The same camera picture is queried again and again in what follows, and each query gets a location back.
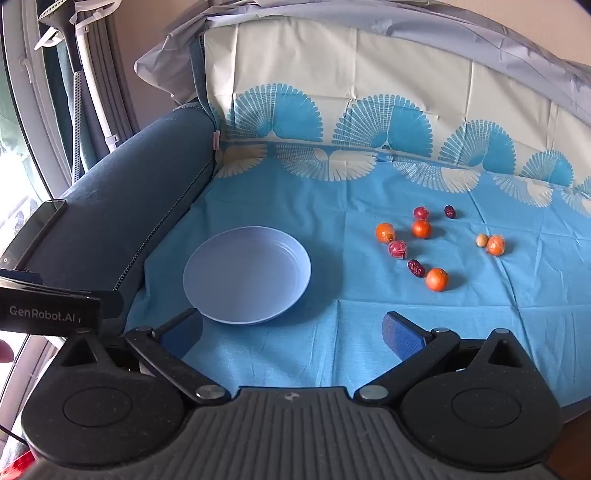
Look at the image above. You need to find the blue sofa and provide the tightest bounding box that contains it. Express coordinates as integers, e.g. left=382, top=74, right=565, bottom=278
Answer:
left=18, top=34, right=232, bottom=334

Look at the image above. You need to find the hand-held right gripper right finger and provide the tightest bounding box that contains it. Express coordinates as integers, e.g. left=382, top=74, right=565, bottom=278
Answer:
left=353, top=310, right=532, bottom=408

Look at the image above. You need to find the grey cover sheet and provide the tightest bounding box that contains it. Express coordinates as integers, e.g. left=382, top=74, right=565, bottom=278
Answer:
left=134, top=0, right=591, bottom=109

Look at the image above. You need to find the white garment steamer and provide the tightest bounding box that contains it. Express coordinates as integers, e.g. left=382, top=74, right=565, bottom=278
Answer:
left=34, top=0, right=123, bottom=174

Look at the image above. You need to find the black smartphone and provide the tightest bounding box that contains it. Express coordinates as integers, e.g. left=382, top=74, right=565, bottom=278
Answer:
left=0, top=199, right=68, bottom=271

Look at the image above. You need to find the blue printed cloth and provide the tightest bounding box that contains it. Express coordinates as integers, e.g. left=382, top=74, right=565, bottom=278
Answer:
left=124, top=21, right=591, bottom=411

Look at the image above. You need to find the red cloth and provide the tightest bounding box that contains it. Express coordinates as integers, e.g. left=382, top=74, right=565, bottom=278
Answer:
left=9, top=450, right=38, bottom=480

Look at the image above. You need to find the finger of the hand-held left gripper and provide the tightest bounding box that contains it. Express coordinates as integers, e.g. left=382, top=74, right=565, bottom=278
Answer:
left=100, top=290, right=125, bottom=320

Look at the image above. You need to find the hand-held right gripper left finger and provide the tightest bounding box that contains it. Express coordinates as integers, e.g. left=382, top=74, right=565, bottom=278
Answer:
left=56, top=307, right=232, bottom=406

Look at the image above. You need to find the pale blue plate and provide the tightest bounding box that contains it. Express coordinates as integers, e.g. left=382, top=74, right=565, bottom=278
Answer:
left=183, top=225, right=312, bottom=326

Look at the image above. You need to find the grey curtain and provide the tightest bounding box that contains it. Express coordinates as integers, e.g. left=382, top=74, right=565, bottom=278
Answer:
left=85, top=0, right=140, bottom=153

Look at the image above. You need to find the white window frame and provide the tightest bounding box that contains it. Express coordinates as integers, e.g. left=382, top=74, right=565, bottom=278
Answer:
left=4, top=0, right=72, bottom=188

